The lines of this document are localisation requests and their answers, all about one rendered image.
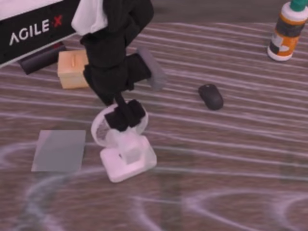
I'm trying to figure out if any white fan with adjustable arm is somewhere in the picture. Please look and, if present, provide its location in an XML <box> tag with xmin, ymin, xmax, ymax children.
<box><xmin>90</xmin><ymin>99</ymin><xmax>157</xmax><ymax>183</ymax></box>

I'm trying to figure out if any grey sheet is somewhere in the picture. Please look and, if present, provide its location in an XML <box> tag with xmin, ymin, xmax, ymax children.
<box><xmin>31</xmin><ymin>130</ymin><xmax>87</xmax><ymax>172</ymax></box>

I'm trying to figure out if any small wooden box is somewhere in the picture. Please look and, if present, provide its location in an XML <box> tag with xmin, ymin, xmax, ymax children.
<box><xmin>57</xmin><ymin>50</ymin><xmax>90</xmax><ymax>90</ymax></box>

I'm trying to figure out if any black cylinder bar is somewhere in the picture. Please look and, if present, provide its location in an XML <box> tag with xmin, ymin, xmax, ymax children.
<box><xmin>18</xmin><ymin>42</ymin><xmax>66</xmax><ymax>75</ymax></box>

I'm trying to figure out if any black computer mouse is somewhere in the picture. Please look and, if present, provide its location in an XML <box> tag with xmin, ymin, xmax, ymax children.
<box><xmin>198</xmin><ymin>83</ymin><xmax>224</xmax><ymax>111</ymax></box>

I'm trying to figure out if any white bottle with orange label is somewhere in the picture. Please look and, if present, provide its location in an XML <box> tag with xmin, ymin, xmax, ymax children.
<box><xmin>267</xmin><ymin>0</ymin><xmax>308</xmax><ymax>62</ymax></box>

